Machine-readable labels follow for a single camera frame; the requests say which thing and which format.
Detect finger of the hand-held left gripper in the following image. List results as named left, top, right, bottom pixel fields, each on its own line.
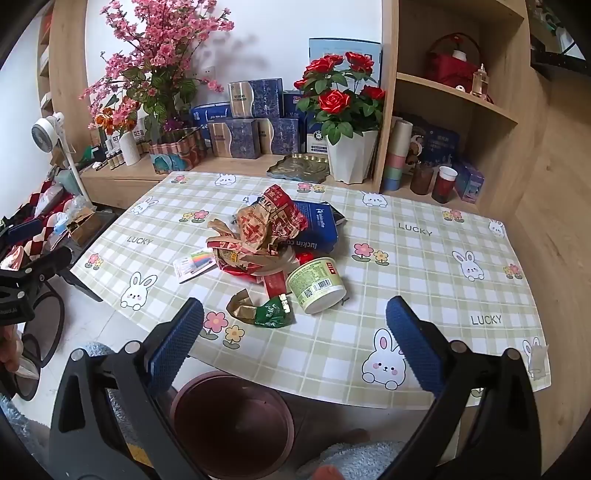
left=0, top=218, right=44, bottom=246
left=0, top=248, right=74, bottom=289

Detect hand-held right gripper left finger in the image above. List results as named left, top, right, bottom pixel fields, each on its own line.
left=48, top=298, right=206, bottom=480

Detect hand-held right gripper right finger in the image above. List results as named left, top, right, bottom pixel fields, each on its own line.
left=385, top=295, right=543, bottom=480

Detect white card packet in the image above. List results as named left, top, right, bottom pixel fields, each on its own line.
left=174, top=249, right=217, bottom=283

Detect brown plastic bin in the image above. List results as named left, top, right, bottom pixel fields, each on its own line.
left=170, top=370, right=296, bottom=469

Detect green snack wrapper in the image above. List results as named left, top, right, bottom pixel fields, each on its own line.
left=252, top=295, right=294, bottom=329

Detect brown paper wrapper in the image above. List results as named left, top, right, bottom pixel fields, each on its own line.
left=206, top=217, right=296, bottom=278

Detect red sachet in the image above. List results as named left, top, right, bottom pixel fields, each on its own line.
left=263, top=272, right=290, bottom=299

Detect green white noodle cup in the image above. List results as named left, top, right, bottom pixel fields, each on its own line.
left=285, top=257, right=347, bottom=315

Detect clear plastic lid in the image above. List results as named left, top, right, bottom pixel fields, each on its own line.
left=259, top=249, right=297, bottom=274

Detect blue coffee box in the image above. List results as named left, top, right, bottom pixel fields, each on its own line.
left=291, top=200, right=343, bottom=256

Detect red white paper bag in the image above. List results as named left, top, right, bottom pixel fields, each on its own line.
left=236, top=185, right=309, bottom=254

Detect person's left hand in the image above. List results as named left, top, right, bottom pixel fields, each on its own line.
left=0, top=323, right=23, bottom=376

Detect red white argyle cloth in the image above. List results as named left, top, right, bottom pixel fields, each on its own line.
left=7, top=180, right=77, bottom=261

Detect checked bunny print tablecloth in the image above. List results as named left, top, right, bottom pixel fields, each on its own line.
left=69, top=171, right=552, bottom=409

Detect open cardboard box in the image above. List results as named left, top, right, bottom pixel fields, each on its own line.
left=68, top=210, right=105, bottom=246

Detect white standing fan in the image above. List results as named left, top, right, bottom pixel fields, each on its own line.
left=31, top=113, right=89, bottom=205

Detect low wooden cabinet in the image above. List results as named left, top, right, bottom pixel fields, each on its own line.
left=79, top=152, right=278, bottom=210

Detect row of small brown bottles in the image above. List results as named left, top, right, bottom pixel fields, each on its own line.
left=102, top=134, right=125, bottom=169

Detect light blue fleece clothing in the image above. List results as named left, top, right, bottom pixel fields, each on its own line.
left=295, top=440, right=416, bottom=480

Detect white ribbed vase orange flowers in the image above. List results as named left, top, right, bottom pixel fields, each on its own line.
left=95, top=107, right=141, bottom=167

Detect red cup white rim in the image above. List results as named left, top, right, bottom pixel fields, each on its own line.
left=431, top=166, right=458, bottom=204

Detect brown cup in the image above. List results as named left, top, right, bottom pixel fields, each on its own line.
left=410, top=164, right=435, bottom=197

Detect small blue box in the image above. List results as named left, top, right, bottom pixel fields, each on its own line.
left=455, top=161, right=486, bottom=202

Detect stack of pastel cups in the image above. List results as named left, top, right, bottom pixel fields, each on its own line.
left=383, top=116, right=413, bottom=193

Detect red rose plant white pot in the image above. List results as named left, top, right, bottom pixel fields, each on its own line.
left=293, top=52, right=387, bottom=184

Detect blue illustrated box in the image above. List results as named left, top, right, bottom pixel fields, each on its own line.
left=406, top=115, right=461, bottom=168

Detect gold leaf-shaped tray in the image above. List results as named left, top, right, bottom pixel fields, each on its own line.
left=267, top=154, right=329, bottom=180

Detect gold blue gift box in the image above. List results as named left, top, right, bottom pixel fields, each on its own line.
left=208, top=119, right=260, bottom=160
left=228, top=78, right=284, bottom=119
left=256, top=117, right=301, bottom=156

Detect pink blossom artificial plant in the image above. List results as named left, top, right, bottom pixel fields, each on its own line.
left=81, top=0, right=234, bottom=144

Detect blue white flat box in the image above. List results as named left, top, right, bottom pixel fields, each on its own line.
left=191, top=102, right=232, bottom=131

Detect wooden shelf unit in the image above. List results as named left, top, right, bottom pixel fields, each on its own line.
left=373, top=0, right=557, bottom=217

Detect dark blue box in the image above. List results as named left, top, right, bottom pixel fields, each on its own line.
left=283, top=90, right=306, bottom=119

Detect glass perfume bottle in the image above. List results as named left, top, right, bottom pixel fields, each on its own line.
left=471, top=64, right=490, bottom=99

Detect red basket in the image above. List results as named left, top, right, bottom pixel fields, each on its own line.
left=425, top=33, right=493, bottom=94

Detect light blue board box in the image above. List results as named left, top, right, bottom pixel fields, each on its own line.
left=308, top=38, right=383, bottom=93

